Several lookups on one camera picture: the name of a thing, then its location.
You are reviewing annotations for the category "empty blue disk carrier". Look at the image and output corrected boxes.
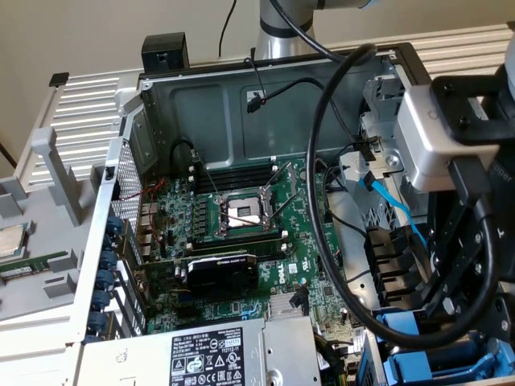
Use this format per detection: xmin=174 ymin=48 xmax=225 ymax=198
xmin=384 ymin=349 xmax=506 ymax=383

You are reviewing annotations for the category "grey parts rack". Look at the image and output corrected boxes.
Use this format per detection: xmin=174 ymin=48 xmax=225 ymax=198
xmin=0 ymin=127 xmax=108 ymax=322

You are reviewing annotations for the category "black clamp block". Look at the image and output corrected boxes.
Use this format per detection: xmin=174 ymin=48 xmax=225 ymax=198
xmin=141 ymin=34 xmax=190 ymax=76

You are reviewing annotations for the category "thick black camera cable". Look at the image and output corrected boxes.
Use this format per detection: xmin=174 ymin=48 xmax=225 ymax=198
xmin=268 ymin=0 xmax=502 ymax=350

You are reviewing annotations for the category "silver CPU chip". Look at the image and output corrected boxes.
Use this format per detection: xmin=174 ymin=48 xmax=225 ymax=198
xmin=0 ymin=223 xmax=29 ymax=259

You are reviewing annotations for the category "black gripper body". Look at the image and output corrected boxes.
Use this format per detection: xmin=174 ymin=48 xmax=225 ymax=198
xmin=428 ymin=64 xmax=515 ymax=297

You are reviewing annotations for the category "green motherboard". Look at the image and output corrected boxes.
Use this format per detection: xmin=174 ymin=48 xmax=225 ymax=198
xmin=136 ymin=155 xmax=365 ymax=347

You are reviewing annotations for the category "short black looped cable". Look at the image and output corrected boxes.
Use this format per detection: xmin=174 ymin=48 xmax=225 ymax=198
xmin=171 ymin=138 xmax=201 ymax=162

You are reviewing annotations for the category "black wire with flat connector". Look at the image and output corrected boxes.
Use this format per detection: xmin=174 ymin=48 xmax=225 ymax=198
xmin=290 ymin=285 xmax=310 ymax=317

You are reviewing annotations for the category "grey power supply with label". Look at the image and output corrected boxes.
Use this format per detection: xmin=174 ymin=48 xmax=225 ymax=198
xmin=74 ymin=315 xmax=323 ymax=386

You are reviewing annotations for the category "open grey PC case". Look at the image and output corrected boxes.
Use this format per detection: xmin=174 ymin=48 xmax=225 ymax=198
xmin=66 ymin=42 xmax=515 ymax=386

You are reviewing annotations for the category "white barcode tag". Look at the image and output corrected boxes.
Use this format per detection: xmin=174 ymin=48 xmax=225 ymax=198
xmin=348 ymin=327 xmax=366 ymax=357

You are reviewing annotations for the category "black RAM slot bank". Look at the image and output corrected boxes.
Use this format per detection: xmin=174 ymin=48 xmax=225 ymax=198
xmin=187 ymin=229 xmax=290 ymax=261
xmin=187 ymin=163 xmax=279 ymax=193

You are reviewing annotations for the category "yellow black wire bundle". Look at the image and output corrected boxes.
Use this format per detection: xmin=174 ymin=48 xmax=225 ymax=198
xmin=313 ymin=331 xmax=359 ymax=386

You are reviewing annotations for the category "silver locking lever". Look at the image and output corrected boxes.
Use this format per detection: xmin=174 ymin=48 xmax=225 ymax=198
xmin=194 ymin=150 xmax=221 ymax=200
xmin=223 ymin=211 xmax=281 ymax=231

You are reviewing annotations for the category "silver socket cover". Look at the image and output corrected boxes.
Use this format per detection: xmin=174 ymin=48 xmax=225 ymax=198
xmin=261 ymin=160 xmax=301 ymax=224

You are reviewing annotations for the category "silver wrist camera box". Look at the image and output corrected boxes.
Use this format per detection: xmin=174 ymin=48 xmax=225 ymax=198
xmin=393 ymin=85 xmax=501 ymax=194

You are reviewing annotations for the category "silver finned heat sink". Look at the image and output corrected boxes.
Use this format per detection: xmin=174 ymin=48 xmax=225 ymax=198
xmin=268 ymin=292 xmax=311 ymax=321

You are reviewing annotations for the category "CPU socket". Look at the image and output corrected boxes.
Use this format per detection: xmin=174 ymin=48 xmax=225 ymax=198
xmin=215 ymin=187 xmax=282 ymax=239

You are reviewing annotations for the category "thin black red wire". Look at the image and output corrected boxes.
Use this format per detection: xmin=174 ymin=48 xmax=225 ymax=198
xmin=244 ymin=47 xmax=270 ymax=105

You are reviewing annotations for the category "green RAM stick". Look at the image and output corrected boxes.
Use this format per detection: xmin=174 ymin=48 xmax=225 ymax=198
xmin=0 ymin=251 xmax=68 ymax=279

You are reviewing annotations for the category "light grey wire holder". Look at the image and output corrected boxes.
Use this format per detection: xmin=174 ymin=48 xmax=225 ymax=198
xmin=339 ymin=151 xmax=379 ymax=188

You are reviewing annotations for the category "thin black hanging cable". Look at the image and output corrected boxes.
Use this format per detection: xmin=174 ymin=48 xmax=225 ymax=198
xmin=218 ymin=0 xmax=238 ymax=57

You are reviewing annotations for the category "black graphics card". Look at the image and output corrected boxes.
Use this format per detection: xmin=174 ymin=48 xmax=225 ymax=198
xmin=134 ymin=251 xmax=259 ymax=298

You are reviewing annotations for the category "thin black looped wire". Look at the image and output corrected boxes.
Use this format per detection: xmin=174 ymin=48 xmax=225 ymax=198
xmin=333 ymin=248 xmax=373 ymax=285

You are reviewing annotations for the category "hard drive in blue caddy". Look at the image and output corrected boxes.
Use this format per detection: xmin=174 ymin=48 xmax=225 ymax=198
xmin=357 ymin=299 xmax=515 ymax=386

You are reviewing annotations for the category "blue data wire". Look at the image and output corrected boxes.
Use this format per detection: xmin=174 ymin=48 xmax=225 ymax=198
xmin=361 ymin=170 xmax=431 ymax=253

